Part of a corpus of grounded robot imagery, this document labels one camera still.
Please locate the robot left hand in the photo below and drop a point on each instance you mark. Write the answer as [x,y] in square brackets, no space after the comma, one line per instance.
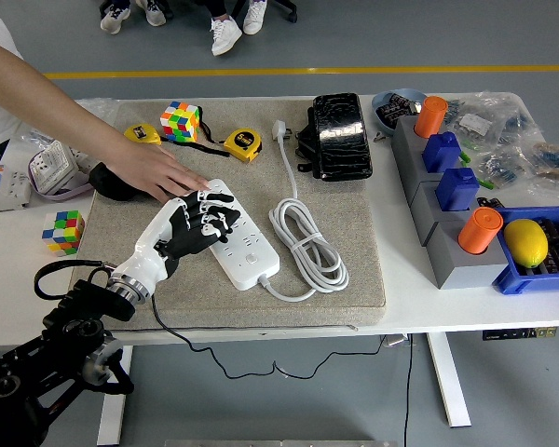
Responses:
[154,237]

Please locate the person's left hand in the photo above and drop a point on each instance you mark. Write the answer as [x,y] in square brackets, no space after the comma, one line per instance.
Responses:
[149,170]

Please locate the white power strip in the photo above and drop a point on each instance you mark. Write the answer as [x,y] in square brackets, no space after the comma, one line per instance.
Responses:
[247,265]

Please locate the person's left forearm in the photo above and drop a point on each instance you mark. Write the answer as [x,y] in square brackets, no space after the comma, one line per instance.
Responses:
[51,109]

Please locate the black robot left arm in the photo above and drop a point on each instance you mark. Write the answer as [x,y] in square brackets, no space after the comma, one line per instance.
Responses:
[74,335]

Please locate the small yellow tape measure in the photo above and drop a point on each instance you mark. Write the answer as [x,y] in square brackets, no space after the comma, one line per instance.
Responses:
[140,132]

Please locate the large colourful puzzle cube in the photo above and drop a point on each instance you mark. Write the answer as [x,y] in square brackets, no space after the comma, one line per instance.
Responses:
[179,121]

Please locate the white socket panel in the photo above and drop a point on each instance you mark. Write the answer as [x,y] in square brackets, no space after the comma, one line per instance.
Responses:
[51,167]
[81,159]

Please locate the plastic bag of metal screws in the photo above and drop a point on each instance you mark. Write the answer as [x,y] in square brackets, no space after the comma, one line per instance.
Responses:
[98,109]

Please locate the small colourful puzzle cube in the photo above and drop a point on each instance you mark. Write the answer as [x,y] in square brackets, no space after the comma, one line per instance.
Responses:
[60,233]

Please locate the yellow tape measure marked 5m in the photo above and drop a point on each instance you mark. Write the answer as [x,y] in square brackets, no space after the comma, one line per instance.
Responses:
[242,144]

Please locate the white circuit breaker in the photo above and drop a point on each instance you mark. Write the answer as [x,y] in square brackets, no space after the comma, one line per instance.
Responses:
[4,186]

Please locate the white grey sneaker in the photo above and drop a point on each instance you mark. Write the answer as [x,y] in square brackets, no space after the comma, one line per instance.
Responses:
[114,19]
[153,14]

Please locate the white table leg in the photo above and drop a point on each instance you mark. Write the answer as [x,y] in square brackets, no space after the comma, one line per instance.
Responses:
[449,382]
[114,396]

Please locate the person's leg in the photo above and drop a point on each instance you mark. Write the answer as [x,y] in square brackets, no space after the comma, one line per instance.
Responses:
[212,9]

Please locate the grey-brown mat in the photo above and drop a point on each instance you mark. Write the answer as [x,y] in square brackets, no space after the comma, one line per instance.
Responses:
[344,233]

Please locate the glossy black case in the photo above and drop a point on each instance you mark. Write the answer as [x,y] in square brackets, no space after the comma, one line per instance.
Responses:
[342,135]

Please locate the black chair base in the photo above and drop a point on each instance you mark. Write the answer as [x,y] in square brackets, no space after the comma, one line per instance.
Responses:
[286,11]

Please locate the small metal clip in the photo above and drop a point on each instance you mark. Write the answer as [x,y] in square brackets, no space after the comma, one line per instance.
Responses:
[378,137]

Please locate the blue bowl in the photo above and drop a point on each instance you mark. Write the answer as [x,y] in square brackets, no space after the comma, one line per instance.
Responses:
[382,100]

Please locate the black components pile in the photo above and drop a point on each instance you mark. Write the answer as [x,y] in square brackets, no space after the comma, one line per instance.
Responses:
[393,109]

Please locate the grey holder block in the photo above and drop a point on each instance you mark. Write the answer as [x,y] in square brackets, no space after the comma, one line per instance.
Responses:
[412,170]
[452,270]
[424,202]
[403,135]

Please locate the orange cylinder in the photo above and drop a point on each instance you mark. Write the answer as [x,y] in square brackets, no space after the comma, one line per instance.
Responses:
[477,230]
[431,116]

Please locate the blue block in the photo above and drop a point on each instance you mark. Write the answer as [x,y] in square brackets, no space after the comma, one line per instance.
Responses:
[440,151]
[456,188]

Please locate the green plastic piece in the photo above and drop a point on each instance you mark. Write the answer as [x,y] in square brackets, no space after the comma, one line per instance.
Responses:
[485,183]
[465,157]

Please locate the plastic bag with white label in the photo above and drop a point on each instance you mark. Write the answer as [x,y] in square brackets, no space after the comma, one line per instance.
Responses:
[475,123]

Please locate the plastic bag of blue resistors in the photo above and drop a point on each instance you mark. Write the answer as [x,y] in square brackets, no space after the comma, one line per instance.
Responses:
[503,167]

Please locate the blue plastic bin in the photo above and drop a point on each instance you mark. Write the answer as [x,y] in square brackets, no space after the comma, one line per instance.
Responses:
[517,284]

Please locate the yellow lemon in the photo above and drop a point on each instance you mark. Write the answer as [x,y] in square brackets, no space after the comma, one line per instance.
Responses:
[525,243]

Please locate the black table control panel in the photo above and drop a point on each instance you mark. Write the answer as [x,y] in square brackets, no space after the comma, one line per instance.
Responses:
[517,334]

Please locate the plastic bag of brown resistors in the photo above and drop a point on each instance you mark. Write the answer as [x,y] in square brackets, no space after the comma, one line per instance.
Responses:
[552,160]

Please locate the grey metal bracket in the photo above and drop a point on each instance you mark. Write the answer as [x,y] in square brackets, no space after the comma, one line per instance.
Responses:
[398,341]

